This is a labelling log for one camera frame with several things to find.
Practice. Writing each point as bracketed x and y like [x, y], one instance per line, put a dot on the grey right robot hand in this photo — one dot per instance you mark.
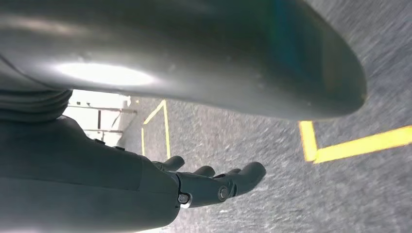
[193, 48]

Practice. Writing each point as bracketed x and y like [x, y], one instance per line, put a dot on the stainless steel workbench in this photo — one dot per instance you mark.
[80, 119]

